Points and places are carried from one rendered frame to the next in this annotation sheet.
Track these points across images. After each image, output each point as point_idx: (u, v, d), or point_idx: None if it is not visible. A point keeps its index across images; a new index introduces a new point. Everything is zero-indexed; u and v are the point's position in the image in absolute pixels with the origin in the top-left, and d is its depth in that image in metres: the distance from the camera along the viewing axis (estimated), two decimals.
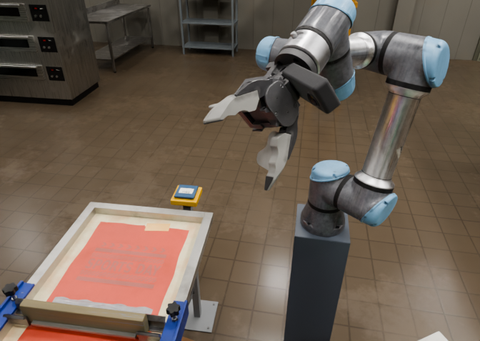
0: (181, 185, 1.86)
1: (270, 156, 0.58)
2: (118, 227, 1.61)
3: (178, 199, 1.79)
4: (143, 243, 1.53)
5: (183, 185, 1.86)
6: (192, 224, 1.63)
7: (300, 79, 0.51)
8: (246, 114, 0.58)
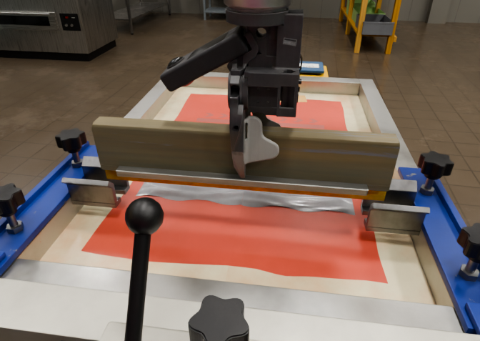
0: None
1: (252, 145, 0.47)
2: (222, 99, 0.99)
3: (300, 75, 1.17)
4: None
5: (300, 61, 1.24)
6: (341, 96, 1.01)
7: None
8: None
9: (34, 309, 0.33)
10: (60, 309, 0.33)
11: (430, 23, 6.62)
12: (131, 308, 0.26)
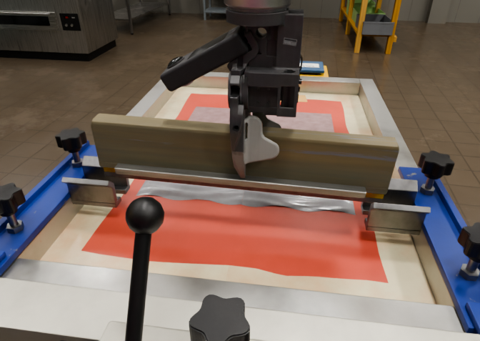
0: None
1: (252, 145, 0.47)
2: (223, 99, 0.99)
3: (300, 75, 1.17)
4: None
5: (300, 61, 1.24)
6: (341, 96, 1.01)
7: None
8: None
9: (35, 309, 0.33)
10: (61, 308, 0.33)
11: (430, 23, 6.62)
12: (131, 307, 0.26)
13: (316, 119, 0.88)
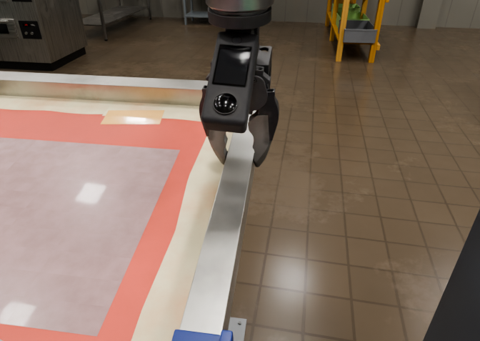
0: None
1: None
2: (37, 119, 0.66)
3: None
4: (95, 150, 0.58)
5: None
6: None
7: None
8: None
9: None
10: None
11: (419, 28, 6.36)
12: None
13: (151, 162, 0.56)
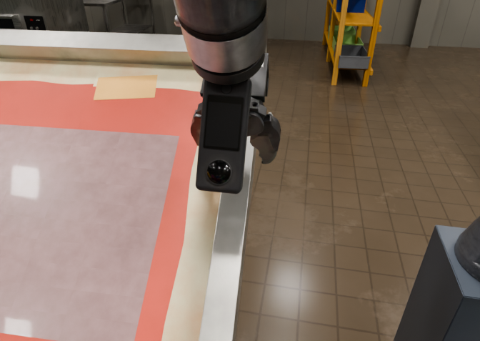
0: None
1: None
2: (27, 95, 0.63)
3: None
4: (94, 139, 0.58)
5: None
6: None
7: None
8: None
9: None
10: None
11: (413, 47, 6.63)
12: None
13: (152, 154, 0.56)
